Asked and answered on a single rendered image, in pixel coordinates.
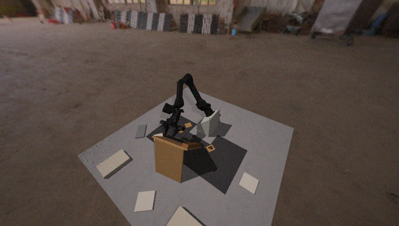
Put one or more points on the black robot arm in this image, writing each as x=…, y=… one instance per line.
x=179, y=102

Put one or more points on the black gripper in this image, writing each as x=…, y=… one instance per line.
x=178, y=128

